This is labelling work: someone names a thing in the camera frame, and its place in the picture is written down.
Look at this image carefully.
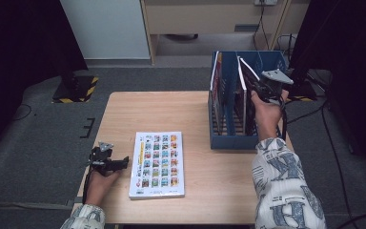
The white book with picture grid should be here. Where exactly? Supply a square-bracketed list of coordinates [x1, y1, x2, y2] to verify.
[128, 131, 186, 200]

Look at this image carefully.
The blue plastic file rack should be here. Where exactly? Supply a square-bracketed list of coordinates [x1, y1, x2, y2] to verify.
[208, 50, 288, 151]

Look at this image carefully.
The light wooden cabinet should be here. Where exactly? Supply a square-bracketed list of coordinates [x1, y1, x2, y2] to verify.
[139, 0, 311, 65]

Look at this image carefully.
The black hanging cable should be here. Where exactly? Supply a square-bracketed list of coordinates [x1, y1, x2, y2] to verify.
[252, 4, 270, 52]

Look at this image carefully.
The hand-held gripper black cable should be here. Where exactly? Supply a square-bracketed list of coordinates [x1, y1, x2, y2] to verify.
[81, 163, 93, 204]
[277, 99, 289, 141]

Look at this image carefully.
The black cables bundle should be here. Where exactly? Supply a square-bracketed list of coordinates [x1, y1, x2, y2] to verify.
[275, 32, 298, 58]

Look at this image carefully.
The person's right hand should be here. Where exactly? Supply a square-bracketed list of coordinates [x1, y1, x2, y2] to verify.
[250, 90, 290, 141]

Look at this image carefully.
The white cabinet panel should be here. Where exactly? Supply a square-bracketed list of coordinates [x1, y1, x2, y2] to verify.
[58, 0, 151, 60]

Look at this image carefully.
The right hand-held gripper black cable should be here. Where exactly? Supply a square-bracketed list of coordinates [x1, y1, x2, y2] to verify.
[277, 99, 289, 141]

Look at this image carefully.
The long black floor cable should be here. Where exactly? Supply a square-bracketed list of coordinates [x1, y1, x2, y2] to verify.
[320, 100, 354, 225]

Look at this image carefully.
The purple cover book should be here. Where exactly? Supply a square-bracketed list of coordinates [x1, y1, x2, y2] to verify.
[235, 56, 262, 136]

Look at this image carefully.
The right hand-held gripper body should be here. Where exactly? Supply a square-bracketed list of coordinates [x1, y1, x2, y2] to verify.
[259, 69, 295, 105]

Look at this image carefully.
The thin black floor cable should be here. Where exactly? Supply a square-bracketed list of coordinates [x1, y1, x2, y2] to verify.
[12, 103, 33, 122]

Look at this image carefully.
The black book with red cover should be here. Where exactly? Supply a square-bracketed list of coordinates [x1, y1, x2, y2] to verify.
[210, 52, 224, 135]

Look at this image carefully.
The left hand-held gripper black cable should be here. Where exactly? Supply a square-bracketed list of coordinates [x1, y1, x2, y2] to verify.
[81, 163, 93, 204]

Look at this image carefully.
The dark curtain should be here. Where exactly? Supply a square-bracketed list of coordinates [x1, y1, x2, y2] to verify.
[0, 0, 89, 166]
[287, 0, 366, 179]

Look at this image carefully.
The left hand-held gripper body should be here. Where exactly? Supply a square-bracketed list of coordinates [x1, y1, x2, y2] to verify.
[88, 141, 114, 177]

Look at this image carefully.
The person's left hand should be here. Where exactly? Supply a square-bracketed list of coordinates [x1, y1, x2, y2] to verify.
[83, 169, 122, 208]

